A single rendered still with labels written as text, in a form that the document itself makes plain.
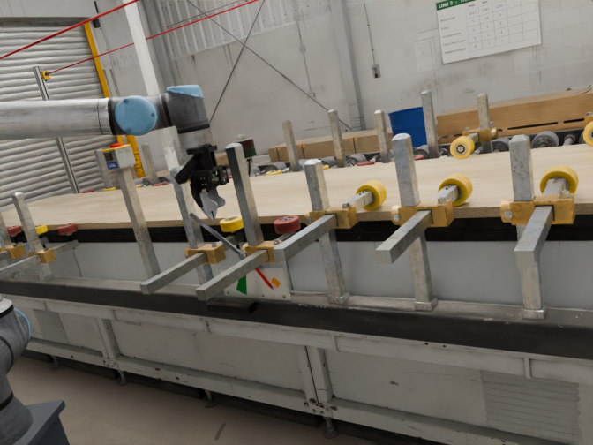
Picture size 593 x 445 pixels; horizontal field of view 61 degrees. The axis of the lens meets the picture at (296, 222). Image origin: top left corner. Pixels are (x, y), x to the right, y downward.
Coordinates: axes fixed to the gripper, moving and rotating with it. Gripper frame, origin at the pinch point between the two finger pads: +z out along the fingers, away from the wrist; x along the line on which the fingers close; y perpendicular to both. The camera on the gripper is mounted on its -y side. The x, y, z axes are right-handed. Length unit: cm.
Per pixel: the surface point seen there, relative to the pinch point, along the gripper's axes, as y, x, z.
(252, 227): 9.4, 6.2, 5.8
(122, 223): -79, 26, 10
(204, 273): -15.5, 6.2, 21.3
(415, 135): -144, 550, 60
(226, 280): 13.4, -13.4, 13.7
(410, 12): -189, 723, -110
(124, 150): -39.8, 8.0, -21.7
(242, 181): 9.5, 6.2, -8.0
